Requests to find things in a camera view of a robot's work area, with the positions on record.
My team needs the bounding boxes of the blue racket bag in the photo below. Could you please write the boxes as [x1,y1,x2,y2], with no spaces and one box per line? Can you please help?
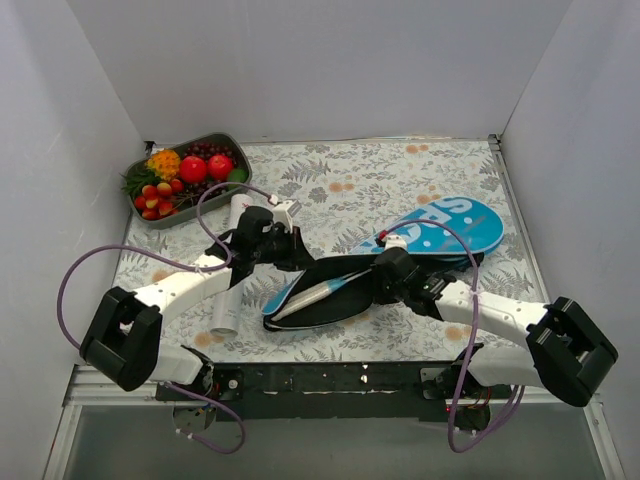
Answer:
[262,194,505,332]

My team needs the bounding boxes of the blue racket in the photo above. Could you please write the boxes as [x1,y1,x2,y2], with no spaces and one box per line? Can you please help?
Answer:
[273,269,371,321]

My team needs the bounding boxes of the white shuttlecock tube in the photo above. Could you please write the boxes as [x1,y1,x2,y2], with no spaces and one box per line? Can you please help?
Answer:
[208,194,254,339]

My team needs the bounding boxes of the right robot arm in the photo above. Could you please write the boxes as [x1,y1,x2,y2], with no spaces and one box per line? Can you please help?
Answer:
[373,247,618,407]

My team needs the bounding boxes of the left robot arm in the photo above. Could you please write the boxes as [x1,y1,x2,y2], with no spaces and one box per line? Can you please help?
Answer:
[80,200,315,400]

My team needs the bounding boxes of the green lime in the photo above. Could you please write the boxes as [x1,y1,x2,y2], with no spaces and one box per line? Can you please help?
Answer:
[226,168,249,188]

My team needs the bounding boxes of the red apple right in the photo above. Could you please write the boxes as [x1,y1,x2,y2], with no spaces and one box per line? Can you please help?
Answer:
[207,154,234,182]

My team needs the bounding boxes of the red apple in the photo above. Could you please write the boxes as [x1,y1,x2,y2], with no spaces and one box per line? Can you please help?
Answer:
[207,154,234,182]
[179,156,208,184]

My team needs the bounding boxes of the red apple left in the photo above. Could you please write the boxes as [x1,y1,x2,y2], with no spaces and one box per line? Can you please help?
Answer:
[179,156,208,184]

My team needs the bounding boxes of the dark grape bunch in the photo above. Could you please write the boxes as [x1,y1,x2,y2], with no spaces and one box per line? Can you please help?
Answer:
[183,142,234,160]

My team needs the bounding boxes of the grey fruit tray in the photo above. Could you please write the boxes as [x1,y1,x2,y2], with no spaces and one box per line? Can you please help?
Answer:
[121,133,252,230]

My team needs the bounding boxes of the small red yellow fruits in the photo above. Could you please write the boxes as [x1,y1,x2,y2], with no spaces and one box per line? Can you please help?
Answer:
[133,179,185,221]

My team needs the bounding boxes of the orange flower fruit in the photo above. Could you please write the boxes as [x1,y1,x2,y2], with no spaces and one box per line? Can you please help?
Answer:
[145,149,181,182]

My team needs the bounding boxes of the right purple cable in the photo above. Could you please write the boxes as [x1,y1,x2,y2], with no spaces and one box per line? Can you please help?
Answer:
[384,222,526,453]

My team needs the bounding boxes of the purple cable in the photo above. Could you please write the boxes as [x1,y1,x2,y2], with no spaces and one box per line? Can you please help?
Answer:
[384,222,526,453]
[57,182,281,454]

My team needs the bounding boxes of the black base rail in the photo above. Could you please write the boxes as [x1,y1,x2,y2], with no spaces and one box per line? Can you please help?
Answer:
[154,359,511,424]

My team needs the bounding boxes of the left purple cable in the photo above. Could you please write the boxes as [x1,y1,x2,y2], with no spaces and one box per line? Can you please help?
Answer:
[57,182,281,454]

